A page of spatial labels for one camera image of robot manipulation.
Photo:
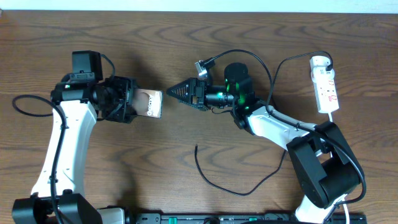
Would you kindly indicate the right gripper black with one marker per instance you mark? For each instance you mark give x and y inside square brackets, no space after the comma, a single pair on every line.
[196,86]

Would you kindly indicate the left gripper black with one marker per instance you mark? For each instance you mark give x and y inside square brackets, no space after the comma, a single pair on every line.
[125,99]

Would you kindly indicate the bronze Galaxy smartphone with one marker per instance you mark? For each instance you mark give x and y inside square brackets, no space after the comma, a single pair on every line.
[148,102]

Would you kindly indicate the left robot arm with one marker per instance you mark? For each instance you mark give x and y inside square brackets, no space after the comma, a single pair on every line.
[78,102]

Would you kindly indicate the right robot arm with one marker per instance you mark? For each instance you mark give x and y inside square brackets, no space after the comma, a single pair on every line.
[326,168]

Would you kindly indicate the white charger adapter plug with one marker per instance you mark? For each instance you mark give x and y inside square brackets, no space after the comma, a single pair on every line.
[319,61]

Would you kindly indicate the white power strip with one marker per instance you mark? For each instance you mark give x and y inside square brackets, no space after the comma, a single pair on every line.
[325,90]

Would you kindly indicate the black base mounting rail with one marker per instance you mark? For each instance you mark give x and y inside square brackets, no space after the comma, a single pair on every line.
[235,218]

